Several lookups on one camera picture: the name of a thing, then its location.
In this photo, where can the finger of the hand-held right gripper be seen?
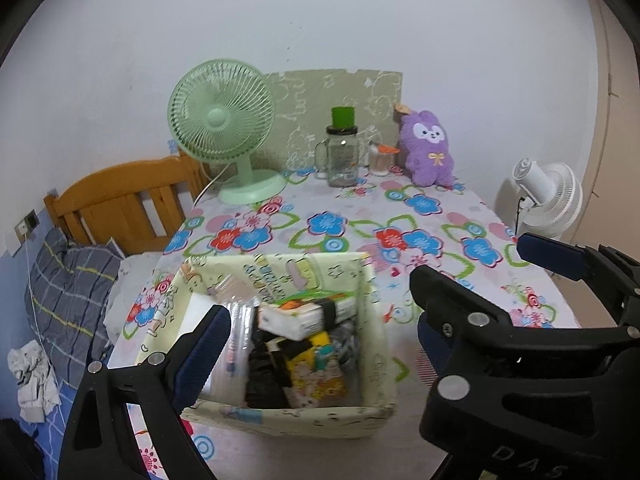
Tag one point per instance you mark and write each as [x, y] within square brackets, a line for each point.
[475, 335]
[550, 255]

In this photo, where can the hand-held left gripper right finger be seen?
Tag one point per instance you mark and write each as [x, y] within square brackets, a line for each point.
[430, 350]

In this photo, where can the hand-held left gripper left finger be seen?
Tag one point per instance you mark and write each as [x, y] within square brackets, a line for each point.
[202, 355]

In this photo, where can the large white soft packet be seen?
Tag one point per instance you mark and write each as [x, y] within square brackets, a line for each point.
[200, 312]

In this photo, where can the yellow cartoon fabric storage box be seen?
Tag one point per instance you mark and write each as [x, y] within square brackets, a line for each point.
[372, 350]

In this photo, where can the black plastic bag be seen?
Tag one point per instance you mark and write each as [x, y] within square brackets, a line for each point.
[262, 380]

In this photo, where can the grey knit pouch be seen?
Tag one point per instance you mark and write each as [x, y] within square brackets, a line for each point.
[345, 342]

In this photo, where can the white tissue pack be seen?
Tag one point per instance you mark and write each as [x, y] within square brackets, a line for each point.
[300, 317]

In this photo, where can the yellow cartoon sticker packet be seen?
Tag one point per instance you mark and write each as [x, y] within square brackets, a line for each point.
[315, 380]

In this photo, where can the white floor fan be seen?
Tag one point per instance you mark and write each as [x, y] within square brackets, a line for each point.
[550, 195]

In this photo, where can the white blanket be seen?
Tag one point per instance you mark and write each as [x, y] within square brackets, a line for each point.
[135, 270]

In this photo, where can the beige door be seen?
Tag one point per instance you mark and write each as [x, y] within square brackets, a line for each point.
[615, 135]

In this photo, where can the grey plaid pillow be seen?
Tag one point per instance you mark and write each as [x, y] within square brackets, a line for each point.
[70, 290]

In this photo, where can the purple plush bunny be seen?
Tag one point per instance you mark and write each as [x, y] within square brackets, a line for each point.
[427, 155]

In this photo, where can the blue checked bedsheet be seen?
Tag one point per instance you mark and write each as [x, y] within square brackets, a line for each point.
[50, 435]

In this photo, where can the crumpled white cloth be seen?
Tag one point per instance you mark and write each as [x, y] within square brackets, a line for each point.
[30, 375]

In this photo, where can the wooden bed headboard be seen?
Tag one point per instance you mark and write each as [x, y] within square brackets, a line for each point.
[115, 195]

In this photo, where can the cotton swab jar orange lid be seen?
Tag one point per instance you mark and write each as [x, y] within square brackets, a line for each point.
[380, 162]

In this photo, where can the glass jar mug green lid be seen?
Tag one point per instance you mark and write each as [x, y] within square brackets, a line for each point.
[342, 157]

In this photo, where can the green desk fan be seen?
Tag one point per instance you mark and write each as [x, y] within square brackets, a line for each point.
[217, 117]

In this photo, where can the green patterned board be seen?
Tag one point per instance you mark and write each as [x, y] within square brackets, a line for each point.
[310, 95]

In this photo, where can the wall socket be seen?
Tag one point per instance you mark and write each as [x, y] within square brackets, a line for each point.
[31, 220]

